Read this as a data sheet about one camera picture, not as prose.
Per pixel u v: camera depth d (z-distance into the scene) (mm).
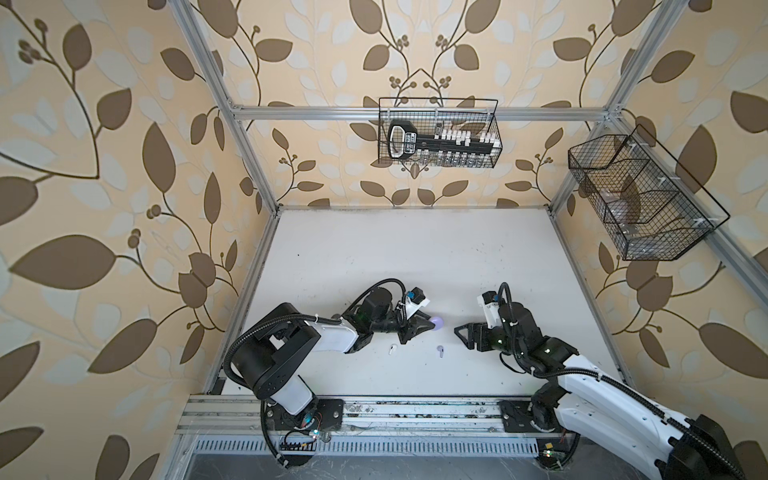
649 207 734
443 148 847
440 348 849
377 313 698
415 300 727
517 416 735
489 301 740
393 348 848
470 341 736
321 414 738
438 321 817
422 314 811
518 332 628
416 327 757
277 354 450
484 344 711
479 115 911
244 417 753
